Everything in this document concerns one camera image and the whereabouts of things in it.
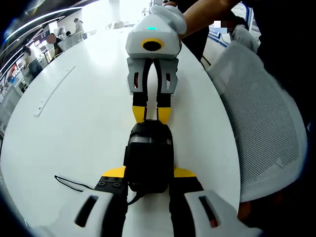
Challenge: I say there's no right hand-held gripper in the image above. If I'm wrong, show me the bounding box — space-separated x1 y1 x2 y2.
125 13 183 123

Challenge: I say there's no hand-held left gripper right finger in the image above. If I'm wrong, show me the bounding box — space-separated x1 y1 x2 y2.
169 167 264 237

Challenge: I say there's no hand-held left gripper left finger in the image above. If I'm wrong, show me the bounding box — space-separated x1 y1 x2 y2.
33 166 129 237

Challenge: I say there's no black tape measure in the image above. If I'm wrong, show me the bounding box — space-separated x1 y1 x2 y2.
54 119 175 205

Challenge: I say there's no person's right forearm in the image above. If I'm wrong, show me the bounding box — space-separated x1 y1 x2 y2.
178 0 238 41

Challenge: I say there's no white mesh office chair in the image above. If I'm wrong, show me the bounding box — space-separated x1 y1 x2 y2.
57 31 84 52
206 24 310 204

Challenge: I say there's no white board with blue frame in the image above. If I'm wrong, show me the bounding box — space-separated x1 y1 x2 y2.
207 1 260 48

